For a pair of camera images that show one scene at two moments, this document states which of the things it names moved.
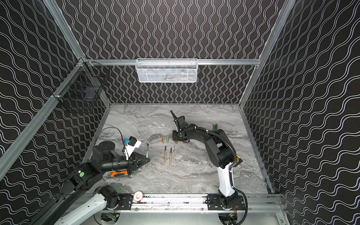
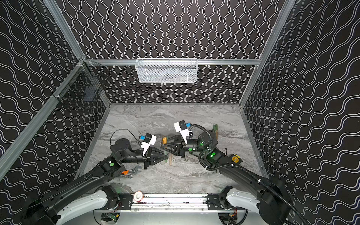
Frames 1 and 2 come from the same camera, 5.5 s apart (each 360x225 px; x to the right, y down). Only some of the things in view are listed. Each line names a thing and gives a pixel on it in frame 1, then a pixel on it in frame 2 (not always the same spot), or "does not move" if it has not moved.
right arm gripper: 180,135 -> 181,145
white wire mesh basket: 166,70 does not move
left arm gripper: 132,163 -> 147,157
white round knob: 138,196 does not move
